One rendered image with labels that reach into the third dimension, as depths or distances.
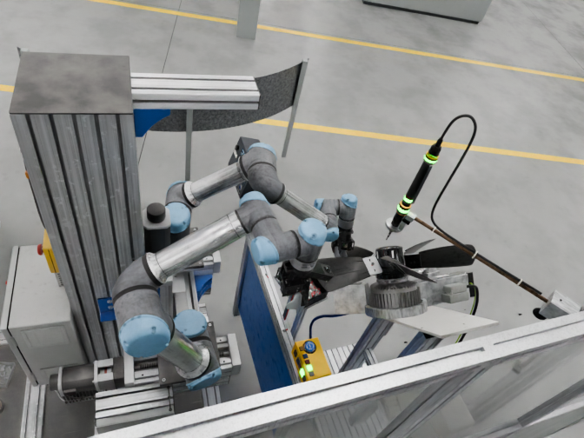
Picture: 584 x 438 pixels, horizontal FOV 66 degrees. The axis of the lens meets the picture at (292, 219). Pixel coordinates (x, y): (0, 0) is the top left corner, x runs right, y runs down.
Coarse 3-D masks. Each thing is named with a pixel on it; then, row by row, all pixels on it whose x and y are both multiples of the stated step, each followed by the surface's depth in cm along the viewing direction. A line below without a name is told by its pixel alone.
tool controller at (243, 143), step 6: (240, 138) 227; (246, 138) 228; (252, 138) 230; (240, 144) 226; (246, 144) 224; (234, 150) 232; (240, 150) 226; (246, 150) 221; (234, 156) 232; (234, 162) 232; (246, 186) 218; (240, 192) 223; (246, 192) 222; (240, 198) 224
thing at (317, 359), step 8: (296, 344) 178; (304, 344) 178; (320, 344) 180; (304, 352) 176; (312, 352) 176; (320, 352) 177; (304, 360) 174; (312, 360) 174; (320, 360) 175; (296, 368) 180; (304, 368) 172; (320, 368) 173; (328, 368) 173; (312, 376) 170; (320, 376) 171
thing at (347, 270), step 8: (328, 264) 196; (336, 264) 196; (344, 264) 195; (352, 264) 196; (360, 264) 196; (336, 272) 192; (344, 272) 192; (352, 272) 193; (360, 272) 193; (368, 272) 194; (320, 280) 188; (336, 280) 189; (344, 280) 189; (352, 280) 190; (360, 280) 191; (328, 288) 185; (336, 288) 185
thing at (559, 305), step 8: (552, 296) 152; (560, 296) 152; (544, 304) 155; (552, 304) 150; (560, 304) 150; (568, 304) 150; (576, 304) 151; (544, 312) 153; (552, 312) 151; (560, 312) 149; (568, 312) 148; (576, 312) 149
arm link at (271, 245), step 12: (264, 228) 116; (276, 228) 117; (252, 240) 115; (264, 240) 113; (276, 240) 114; (288, 240) 115; (252, 252) 117; (264, 252) 112; (276, 252) 113; (288, 252) 114; (300, 252) 116; (264, 264) 114
